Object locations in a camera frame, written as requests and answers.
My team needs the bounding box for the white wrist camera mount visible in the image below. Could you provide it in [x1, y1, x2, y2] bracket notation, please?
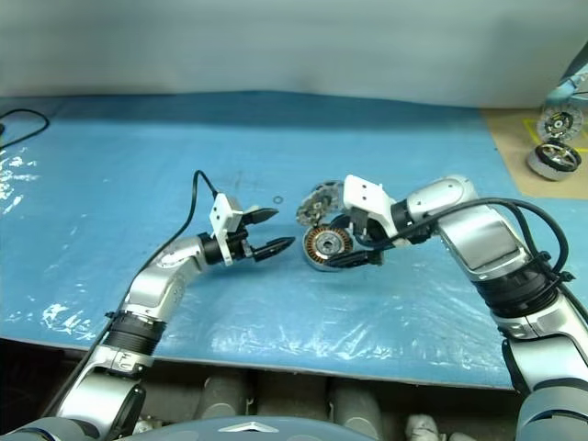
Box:
[209, 193, 244, 268]
[342, 175, 400, 247]

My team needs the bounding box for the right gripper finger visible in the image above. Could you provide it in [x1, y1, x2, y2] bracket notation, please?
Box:
[326, 250, 385, 270]

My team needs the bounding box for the motor stator on mat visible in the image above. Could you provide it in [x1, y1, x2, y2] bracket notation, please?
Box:
[537, 101, 583, 141]

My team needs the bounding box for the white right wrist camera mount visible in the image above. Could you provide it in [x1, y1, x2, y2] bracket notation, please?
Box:
[342, 175, 400, 247]

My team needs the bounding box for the motor housing with copper windings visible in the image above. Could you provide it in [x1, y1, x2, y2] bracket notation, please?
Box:
[300, 214, 357, 274]

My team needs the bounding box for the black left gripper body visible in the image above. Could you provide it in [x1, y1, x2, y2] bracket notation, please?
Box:
[227, 209, 256, 266]

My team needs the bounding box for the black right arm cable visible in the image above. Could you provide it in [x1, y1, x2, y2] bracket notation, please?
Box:
[360, 197, 576, 300]

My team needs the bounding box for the white crumpled object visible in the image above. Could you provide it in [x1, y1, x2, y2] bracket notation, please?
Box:
[403, 413, 440, 441]

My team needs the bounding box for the silver spoked rotor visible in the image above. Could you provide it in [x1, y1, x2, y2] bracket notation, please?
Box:
[526, 141, 583, 183]

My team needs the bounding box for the grey and teal angled stand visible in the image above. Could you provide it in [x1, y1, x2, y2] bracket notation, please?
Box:
[545, 39, 588, 110]

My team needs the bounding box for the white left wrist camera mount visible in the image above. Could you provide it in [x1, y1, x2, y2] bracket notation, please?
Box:
[209, 193, 244, 268]

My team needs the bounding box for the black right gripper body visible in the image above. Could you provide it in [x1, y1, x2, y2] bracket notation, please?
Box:
[348, 207, 393, 254]

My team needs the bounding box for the silver hinged motor lid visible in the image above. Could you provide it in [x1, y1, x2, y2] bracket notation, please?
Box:
[296, 179, 346, 227]

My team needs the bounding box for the grey robot torso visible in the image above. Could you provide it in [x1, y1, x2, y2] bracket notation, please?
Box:
[137, 414, 414, 441]

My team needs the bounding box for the grey rounded shape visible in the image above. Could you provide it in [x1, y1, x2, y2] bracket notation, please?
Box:
[328, 383, 383, 441]
[201, 372, 253, 420]

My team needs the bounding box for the blue plastic table sheet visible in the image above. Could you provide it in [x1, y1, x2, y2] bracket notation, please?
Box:
[0, 89, 588, 391]

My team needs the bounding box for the thin black table cable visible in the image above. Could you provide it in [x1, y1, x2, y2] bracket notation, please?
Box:
[0, 108, 51, 151]

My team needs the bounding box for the brown cardboard sheet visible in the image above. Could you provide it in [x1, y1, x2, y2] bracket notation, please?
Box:
[480, 106, 588, 199]

